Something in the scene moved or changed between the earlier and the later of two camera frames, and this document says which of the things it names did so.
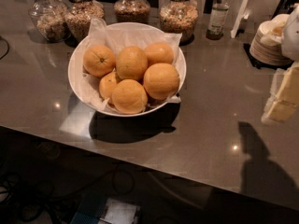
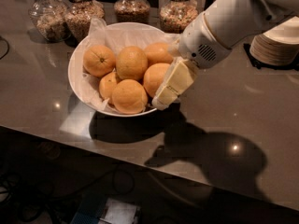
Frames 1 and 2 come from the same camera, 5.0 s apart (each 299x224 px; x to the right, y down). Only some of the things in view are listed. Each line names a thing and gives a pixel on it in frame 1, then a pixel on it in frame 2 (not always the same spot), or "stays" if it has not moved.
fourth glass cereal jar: (179, 14) stays
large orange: (161, 80) stays
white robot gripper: (291, 37) → (198, 45)
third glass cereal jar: (132, 7) stays
